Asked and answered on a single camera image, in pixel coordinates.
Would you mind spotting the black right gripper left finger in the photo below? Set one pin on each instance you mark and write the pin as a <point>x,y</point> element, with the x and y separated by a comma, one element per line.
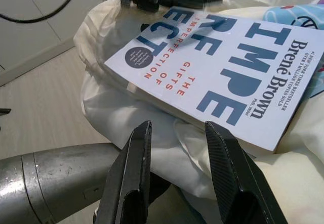
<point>131,178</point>

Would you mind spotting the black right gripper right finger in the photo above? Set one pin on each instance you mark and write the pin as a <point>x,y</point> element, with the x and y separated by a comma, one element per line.
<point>235,178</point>

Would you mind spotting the cream cartoon print duvet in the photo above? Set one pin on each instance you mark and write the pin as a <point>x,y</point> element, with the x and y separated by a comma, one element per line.
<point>189,163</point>

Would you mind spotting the grey left robot leg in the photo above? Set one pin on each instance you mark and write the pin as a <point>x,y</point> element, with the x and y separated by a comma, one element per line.
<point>55,178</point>

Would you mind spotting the blue white patterned packet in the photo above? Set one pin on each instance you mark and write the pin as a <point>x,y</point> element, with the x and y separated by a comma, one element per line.
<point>215,69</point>

